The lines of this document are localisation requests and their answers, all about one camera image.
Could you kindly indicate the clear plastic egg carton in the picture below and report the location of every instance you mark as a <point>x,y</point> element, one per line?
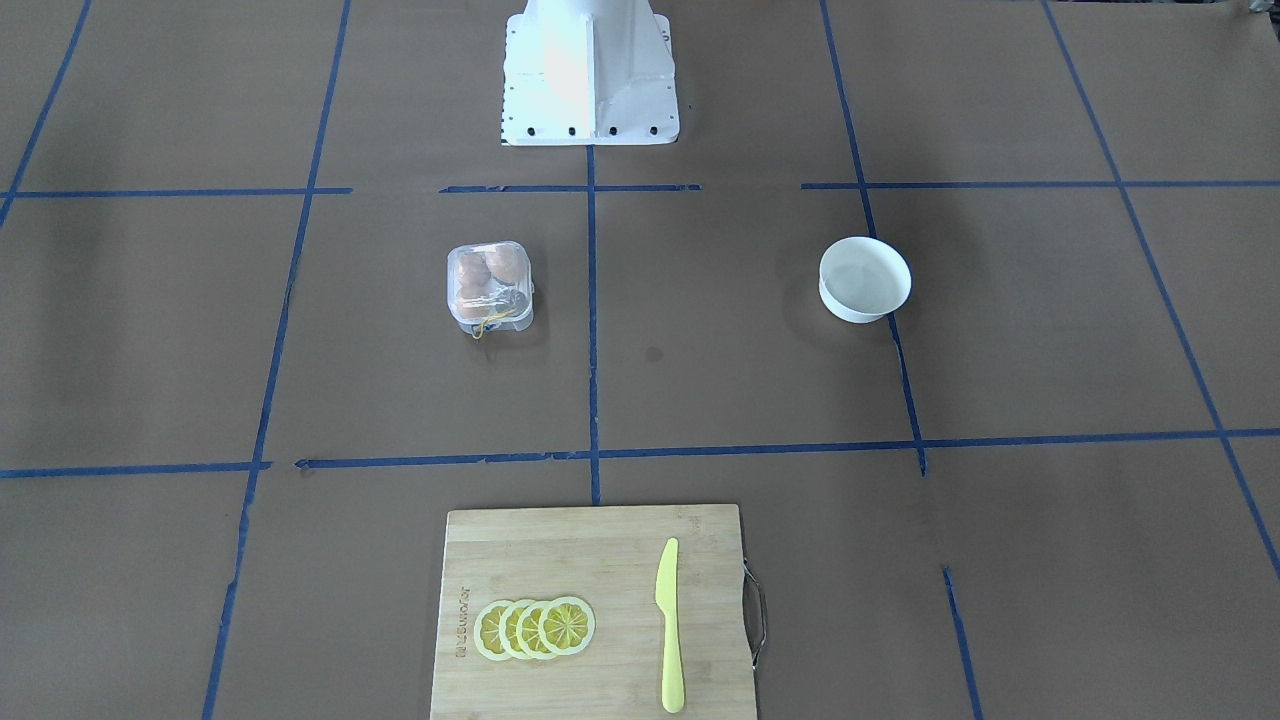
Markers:
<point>514,305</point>

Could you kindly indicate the brown egg from bowl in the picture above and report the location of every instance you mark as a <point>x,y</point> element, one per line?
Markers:
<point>508,264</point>

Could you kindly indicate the brown egg front slot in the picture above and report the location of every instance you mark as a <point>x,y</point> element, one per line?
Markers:
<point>474,300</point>

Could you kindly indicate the brown egg slot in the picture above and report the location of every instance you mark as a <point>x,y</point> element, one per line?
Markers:
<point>471,270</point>
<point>474,300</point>

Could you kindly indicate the brown egg rear slot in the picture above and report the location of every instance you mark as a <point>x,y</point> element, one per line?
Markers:
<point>471,270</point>

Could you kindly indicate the bamboo cutting board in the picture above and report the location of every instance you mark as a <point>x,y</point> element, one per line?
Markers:
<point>621,612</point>

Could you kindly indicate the white ceramic bowl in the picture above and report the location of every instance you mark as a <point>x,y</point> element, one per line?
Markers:
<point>861,279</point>

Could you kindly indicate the lemon slice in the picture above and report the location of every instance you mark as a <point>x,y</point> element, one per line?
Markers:
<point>527,631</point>
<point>490,630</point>
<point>568,625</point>
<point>509,630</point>

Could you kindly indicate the yellow plastic knife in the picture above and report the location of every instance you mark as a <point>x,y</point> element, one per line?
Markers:
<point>672,681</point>

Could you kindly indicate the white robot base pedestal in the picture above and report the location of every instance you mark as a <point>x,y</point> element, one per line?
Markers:
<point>589,73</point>

